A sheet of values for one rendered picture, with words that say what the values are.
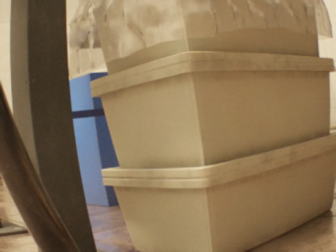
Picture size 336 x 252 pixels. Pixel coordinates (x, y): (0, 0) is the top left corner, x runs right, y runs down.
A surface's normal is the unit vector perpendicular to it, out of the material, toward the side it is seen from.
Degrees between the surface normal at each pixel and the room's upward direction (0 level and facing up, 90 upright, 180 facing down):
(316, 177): 96
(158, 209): 96
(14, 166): 88
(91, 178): 90
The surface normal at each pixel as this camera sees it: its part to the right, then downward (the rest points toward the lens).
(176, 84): -0.77, 0.20
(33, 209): -0.11, -0.04
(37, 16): 0.66, -0.10
